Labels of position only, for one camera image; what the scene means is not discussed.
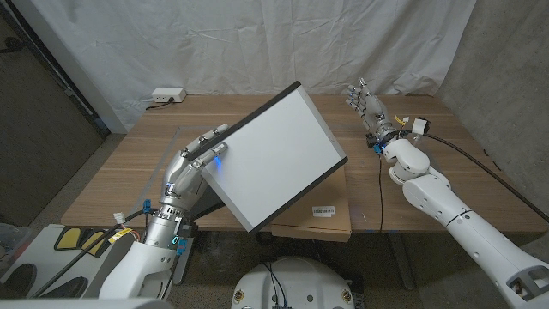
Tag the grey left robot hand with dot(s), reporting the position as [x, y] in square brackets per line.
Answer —
[184, 176]

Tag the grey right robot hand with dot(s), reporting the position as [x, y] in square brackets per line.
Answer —
[373, 107]

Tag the small whiteboard with black frame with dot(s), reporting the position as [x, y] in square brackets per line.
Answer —
[274, 159]

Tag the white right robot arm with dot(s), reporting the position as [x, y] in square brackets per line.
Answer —
[463, 227]

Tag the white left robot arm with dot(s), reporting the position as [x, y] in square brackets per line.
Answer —
[146, 262]

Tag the flat brown cardboard package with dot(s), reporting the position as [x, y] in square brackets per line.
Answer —
[326, 225]

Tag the black foam pad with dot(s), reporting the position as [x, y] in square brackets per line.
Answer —
[211, 206]

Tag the clear bottle with black pump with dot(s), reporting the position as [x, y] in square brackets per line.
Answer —
[425, 121]

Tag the white power strip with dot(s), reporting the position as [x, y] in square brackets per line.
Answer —
[168, 94]

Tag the white backdrop sheet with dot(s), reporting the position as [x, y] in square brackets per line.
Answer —
[257, 47]

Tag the white robot torso base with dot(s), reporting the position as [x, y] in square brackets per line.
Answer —
[309, 287]

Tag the white floor platform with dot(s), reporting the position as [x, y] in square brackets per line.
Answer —
[43, 266]

